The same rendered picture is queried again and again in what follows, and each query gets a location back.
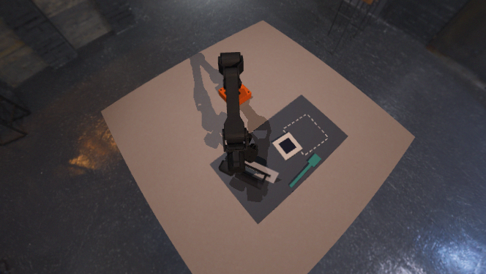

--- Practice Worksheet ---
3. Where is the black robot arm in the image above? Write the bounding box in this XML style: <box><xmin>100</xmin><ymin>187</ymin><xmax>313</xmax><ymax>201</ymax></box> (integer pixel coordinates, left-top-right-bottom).
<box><xmin>218</xmin><ymin>52</ymin><xmax>258</xmax><ymax>173</ymax></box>

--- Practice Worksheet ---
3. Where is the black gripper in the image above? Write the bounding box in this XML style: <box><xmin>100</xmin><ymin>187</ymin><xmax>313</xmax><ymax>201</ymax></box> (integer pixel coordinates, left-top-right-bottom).
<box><xmin>218</xmin><ymin>133</ymin><xmax>252</xmax><ymax>177</ymax></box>

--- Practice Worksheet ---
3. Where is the beige square tile with dark centre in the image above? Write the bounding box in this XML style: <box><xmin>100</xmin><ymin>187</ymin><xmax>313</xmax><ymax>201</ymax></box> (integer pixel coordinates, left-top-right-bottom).
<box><xmin>273</xmin><ymin>132</ymin><xmax>303</xmax><ymax>160</ymax></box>

